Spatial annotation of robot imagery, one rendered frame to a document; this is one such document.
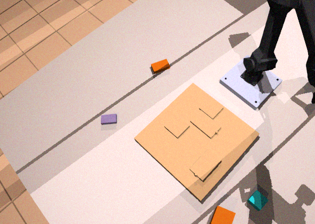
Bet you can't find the tan square puzzle board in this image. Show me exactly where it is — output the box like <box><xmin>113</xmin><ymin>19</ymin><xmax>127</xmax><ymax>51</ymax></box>
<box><xmin>134</xmin><ymin>83</ymin><xmax>259</xmax><ymax>202</ymax></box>

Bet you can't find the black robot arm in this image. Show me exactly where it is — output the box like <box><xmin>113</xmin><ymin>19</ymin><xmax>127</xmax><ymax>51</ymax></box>
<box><xmin>240</xmin><ymin>0</ymin><xmax>315</xmax><ymax>87</ymax></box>

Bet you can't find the orange flat panel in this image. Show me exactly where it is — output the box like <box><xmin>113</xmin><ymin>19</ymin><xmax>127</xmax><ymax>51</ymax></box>
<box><xmin>151</xmin><ymin>59</ymin><xmax>170</xmax><ymax>74</ymax></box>

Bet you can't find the orange cube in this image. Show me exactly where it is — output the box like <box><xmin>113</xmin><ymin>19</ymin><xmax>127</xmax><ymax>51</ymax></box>
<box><xmin>209</xmin><ymin>206</ymin><xmax>235</xmax><ymax>224</ymax></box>

